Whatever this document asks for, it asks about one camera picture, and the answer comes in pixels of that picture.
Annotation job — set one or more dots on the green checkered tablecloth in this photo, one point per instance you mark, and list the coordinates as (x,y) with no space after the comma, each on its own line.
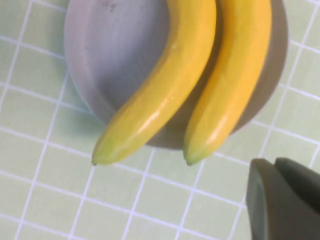
(75,195)

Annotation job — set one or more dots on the grey-blue round plate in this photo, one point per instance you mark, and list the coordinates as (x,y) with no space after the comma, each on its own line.
(112,50)

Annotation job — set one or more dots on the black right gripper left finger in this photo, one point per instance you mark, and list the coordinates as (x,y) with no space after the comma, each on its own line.
(275,207)

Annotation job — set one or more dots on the long yellow banana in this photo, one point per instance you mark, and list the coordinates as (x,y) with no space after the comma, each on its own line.
(160,100)

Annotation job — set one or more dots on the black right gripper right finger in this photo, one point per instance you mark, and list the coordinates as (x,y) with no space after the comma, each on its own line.
(302,182)

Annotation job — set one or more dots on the strongly curved yellow banana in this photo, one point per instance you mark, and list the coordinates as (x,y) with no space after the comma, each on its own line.
(237,75)

